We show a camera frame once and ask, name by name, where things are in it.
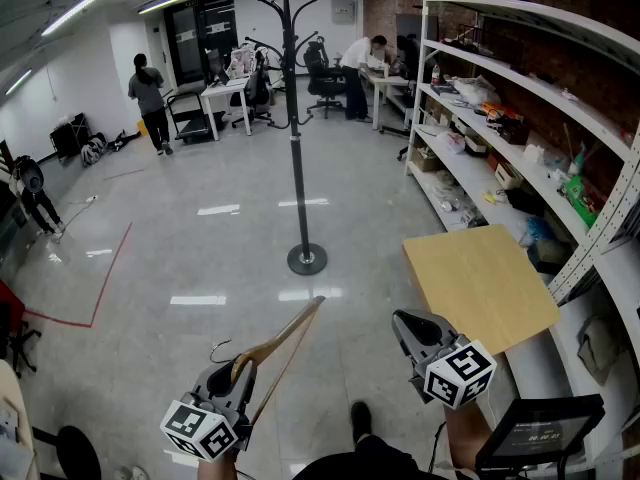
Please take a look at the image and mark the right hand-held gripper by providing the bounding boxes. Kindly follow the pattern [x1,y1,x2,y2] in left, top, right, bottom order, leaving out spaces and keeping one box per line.
[391,308,499,411]

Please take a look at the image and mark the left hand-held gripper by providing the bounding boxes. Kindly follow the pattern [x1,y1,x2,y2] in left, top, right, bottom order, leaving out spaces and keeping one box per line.
[158,359,260,465]

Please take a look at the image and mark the wooden hanger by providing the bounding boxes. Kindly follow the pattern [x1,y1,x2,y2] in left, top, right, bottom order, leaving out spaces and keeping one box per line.
[208,295,327,427]

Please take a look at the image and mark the black coat rack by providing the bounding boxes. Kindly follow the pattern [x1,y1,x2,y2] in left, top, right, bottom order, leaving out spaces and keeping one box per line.
[244,0,329,277]

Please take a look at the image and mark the person's left forearm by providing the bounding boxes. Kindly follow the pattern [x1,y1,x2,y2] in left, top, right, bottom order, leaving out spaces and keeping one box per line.
[197,450,239,480]

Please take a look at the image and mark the person's right forearm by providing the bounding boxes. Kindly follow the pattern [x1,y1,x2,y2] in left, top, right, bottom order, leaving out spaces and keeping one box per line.
[442,400,494,469]

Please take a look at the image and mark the light wooden table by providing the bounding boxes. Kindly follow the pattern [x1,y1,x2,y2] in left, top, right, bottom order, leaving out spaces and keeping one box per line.
[402,223,563,357]

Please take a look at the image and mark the person's black shoe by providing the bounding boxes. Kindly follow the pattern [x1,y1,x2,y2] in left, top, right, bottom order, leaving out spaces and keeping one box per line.
[349,400,373,444]

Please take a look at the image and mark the person's black trousers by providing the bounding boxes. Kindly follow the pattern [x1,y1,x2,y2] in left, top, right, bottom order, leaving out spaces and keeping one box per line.
[292,433,451,480]

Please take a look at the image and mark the pile of metal parts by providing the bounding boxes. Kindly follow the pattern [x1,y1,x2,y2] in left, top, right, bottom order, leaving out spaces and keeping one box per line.
[434,172,476,229]

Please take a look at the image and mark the black display screen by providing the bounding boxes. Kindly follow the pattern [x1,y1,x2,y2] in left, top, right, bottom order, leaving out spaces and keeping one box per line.
[474,394,606,472]

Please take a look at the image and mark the blue plastic bag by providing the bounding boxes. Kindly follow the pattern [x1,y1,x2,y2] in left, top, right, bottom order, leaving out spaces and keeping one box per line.
[519,215,556,247]

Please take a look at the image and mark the black round stool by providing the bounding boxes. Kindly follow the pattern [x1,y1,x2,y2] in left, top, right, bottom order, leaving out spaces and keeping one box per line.
[32,425,103,480]

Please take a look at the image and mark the black cloth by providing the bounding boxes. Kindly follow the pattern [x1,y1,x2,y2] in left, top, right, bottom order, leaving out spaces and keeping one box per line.
[504,186,546,217]

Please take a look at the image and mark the cardboard box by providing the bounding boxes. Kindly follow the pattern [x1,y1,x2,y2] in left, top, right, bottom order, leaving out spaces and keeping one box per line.
[412,145,444,173]

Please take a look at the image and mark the grey cloth bag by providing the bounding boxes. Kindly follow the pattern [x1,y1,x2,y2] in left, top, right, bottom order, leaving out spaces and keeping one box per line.
[577,315,621,387]

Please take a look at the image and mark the beige box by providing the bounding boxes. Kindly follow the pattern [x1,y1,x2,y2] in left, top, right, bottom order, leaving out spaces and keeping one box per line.
[494,161,525,191]

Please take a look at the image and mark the white red plastic bag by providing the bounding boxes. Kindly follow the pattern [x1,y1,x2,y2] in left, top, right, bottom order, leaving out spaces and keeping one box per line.
[437,131,466,155]

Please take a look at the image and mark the green packet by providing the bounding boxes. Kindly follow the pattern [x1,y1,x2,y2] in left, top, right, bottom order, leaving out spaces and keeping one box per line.
[562,175,599,227]

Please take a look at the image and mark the beige desk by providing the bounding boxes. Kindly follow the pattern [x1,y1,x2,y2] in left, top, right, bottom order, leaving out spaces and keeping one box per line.
[0,359,41,480]

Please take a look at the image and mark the brown wooden box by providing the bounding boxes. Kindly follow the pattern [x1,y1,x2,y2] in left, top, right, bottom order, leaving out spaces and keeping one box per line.
[499,117,531,147]

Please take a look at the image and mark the red black office chair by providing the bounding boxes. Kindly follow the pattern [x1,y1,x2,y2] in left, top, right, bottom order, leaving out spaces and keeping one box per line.
[0,280,42,379]

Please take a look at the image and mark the green spray bottle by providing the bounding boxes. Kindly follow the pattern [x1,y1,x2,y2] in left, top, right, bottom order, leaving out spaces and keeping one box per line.
[567,140,589,177]

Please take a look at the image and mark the white desk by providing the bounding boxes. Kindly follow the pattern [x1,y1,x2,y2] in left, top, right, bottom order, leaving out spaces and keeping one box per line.
[360,65,416,132]
[199,76,251,142]

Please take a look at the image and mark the black platform trolley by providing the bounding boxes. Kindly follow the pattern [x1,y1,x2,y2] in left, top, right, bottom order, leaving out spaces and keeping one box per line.
[165,91,227,145]

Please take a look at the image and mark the white metal shelving unit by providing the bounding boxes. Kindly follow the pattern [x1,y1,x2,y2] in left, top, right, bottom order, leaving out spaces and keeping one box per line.
[404,0,640,469]

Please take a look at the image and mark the white pink patterned cloth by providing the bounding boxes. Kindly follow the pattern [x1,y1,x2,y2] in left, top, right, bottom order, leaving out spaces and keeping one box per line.
[227,42,266,77]

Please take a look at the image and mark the black glass double door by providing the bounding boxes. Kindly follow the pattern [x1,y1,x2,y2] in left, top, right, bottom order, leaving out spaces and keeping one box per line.
[164,0,239,89]

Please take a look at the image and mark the long ceiling light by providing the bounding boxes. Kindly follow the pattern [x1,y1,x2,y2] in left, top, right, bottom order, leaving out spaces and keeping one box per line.
[4,69,33,97]
[137,0,200,16]
[40,0,125,38]

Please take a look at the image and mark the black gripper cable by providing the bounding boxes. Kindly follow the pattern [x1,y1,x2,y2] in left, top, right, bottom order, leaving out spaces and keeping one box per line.
[428,420,447,474]

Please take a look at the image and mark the black white cable bundle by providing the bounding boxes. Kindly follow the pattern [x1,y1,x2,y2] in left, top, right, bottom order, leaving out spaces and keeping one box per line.
[79,132,109,167]

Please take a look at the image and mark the black folding frame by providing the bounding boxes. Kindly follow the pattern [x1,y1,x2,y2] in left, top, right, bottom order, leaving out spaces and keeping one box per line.
[49,112,91,162]

